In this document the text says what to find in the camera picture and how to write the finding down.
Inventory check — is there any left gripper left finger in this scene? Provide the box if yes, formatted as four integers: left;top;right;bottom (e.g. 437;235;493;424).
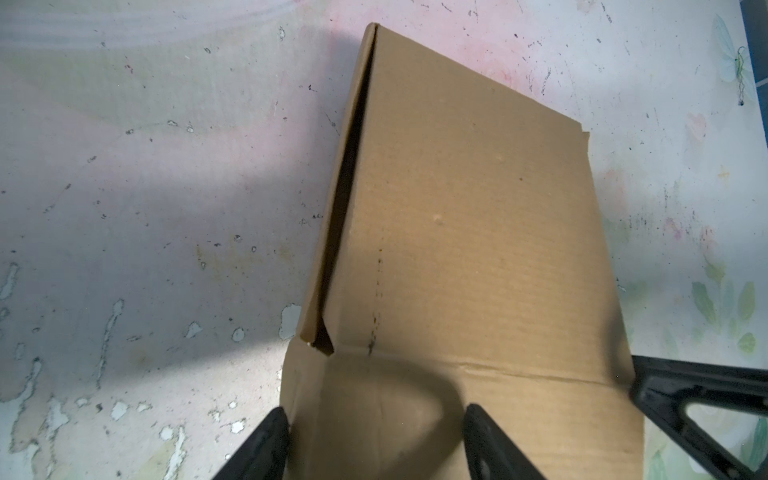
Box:
213;407;290;480

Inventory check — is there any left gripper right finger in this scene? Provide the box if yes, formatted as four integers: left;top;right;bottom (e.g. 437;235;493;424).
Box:
462;403;545;480

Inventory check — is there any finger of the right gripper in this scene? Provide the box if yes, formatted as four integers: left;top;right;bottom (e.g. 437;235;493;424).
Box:
630;356;767;479

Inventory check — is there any brown cardboard box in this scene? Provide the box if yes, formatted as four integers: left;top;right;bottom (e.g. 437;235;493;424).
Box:
280;23;643;479

